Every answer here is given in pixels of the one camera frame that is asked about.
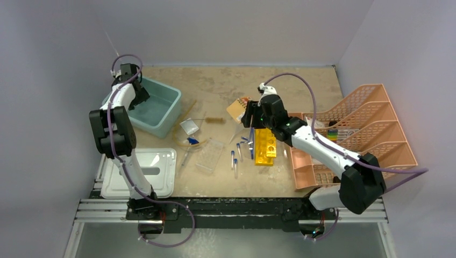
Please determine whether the brown test tube brush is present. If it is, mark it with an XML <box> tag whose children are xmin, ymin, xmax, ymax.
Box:
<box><xmin>194</xmin><ymin>117</ymin><xmax>226</xmax><ymax>124</ymax></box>

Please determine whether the aluminium rail frame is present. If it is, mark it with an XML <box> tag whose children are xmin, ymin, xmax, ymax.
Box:
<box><xmin>64</xmin><ymin>157</ymin><xmax>396</xmax><ymax>257</ymax></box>

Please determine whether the clear plastic funnel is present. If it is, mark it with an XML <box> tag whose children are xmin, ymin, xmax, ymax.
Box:
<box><xmin>229</xmin><ymin>123</ymin><xmax>245</xmax><ymax>143</ymax></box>

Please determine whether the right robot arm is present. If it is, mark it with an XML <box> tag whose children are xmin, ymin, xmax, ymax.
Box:
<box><xmin>241</xmin><ymin>94</ymin><xmax>386</xmax><ymax>219</ymax></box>

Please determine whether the tan spiral notebook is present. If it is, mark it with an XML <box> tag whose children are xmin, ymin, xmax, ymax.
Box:
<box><xmin>226</xmin><ymin>97</ymin><xmax>251</xmax><ymax>123</ymax></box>

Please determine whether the white plastic pouch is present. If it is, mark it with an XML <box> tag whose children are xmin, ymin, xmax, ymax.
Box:
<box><xmin>180</xmin><ymin>118</ymin><xmax>200</xmax><ymax>135</ymax></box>

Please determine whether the teal plastic bin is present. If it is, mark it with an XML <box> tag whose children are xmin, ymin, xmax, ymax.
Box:
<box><xmin>102</xmin><ymin>77</ymin><xmax>182</xmax><ymax>139</ymax></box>

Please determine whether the orange plastic file organizer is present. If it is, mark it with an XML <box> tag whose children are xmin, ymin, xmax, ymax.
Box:
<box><xmin>289</xmin><ymin>84</ymin><xmax>418</xmax><ymax>190</ymax></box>

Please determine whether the yellow test tube rack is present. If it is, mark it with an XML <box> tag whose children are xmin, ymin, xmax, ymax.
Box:
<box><xmin>254</xmin><ymin>128</ymin><xmax>277</xmax><ymax>166</ymax></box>

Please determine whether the yellow rubber tube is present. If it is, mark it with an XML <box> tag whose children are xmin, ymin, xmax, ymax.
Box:
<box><xmin>172</xmin><ymin>99</ymin><xmax>208</xmax><ymax>148</ymax></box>

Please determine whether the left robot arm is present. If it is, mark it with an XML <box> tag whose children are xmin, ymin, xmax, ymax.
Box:
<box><xmin>89</xmin><ymin>63</ymin><xmax>160</xmax><ymax>220</ymax></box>

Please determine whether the clear graduated cylinder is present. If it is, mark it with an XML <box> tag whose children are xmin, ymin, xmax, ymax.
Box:
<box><xmin>181</xmin><ymin>147</ymin><xmax>190</xmax><ymax>168</ymax></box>

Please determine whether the white plastic bin lid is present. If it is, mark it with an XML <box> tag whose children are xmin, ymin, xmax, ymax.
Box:
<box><xmin>101</xmin><ymin>148</ymin><xmax>177</xmax><ymax>199</ymax></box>

